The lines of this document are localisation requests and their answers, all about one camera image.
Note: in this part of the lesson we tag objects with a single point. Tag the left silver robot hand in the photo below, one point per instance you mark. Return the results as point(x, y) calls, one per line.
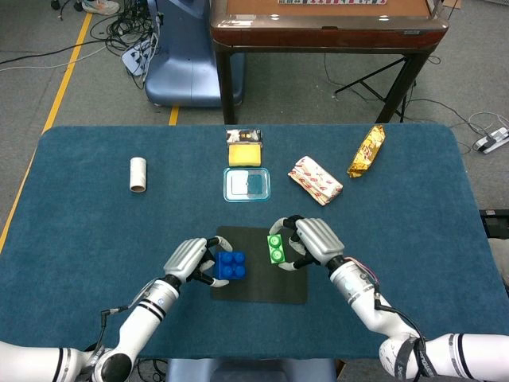
point(187, 258)

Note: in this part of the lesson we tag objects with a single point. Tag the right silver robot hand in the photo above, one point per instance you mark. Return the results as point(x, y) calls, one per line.
point(320, 238)

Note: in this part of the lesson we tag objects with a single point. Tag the blue toy brick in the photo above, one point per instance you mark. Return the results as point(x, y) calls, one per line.
point(230, 266)

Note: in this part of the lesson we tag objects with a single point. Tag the green toy brick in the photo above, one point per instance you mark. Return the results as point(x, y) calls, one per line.
point(276, 250)

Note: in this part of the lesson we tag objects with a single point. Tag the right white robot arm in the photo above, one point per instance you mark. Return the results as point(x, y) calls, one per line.
point(366, 294)

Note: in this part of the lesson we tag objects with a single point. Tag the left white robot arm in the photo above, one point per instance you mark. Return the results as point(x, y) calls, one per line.
point(139, 322)

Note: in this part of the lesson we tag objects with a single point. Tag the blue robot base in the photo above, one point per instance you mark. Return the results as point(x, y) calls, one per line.
point(179, 71)

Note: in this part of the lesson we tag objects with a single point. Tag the white red-print snack packet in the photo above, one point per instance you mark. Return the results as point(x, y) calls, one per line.
point(316, 181)

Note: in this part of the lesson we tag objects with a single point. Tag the black rectangular mat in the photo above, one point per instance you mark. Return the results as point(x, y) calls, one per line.
point(270, 286)

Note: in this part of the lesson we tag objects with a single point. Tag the blue table cloth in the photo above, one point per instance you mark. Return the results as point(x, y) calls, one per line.
point(99, 238)

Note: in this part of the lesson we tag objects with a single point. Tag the clear plastic container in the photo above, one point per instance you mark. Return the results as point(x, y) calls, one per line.
point(246, 185)

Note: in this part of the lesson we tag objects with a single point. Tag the white cardboard tube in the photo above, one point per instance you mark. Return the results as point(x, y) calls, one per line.
point(138, 175)

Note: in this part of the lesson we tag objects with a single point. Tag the golden snack packet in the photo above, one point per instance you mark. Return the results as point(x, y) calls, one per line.
point(366, 153)

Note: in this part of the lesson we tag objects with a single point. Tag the yellow sponge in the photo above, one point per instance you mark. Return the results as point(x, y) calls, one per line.
point(245, 156)

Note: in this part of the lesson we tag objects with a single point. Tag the black white snack packet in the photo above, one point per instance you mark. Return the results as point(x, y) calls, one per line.
point(244, 137)

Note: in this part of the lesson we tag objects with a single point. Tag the grey-blue robot torso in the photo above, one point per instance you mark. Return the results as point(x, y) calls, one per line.
point(246, 372)

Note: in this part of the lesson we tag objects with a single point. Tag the black box on floor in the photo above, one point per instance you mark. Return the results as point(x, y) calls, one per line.
point(495, 223)

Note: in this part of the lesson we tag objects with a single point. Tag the white power strip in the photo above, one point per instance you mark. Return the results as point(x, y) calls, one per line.
point(133, 59)
point(491, 142)

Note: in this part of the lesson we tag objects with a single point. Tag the brown mahjong table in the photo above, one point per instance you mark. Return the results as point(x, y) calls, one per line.
point(318, 36)

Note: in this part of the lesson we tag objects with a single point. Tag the mahjong tile row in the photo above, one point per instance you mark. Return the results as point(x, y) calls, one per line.
point(330, 2)

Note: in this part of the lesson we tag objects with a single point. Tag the white sneaker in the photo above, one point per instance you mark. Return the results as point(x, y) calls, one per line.
point(101, 6)

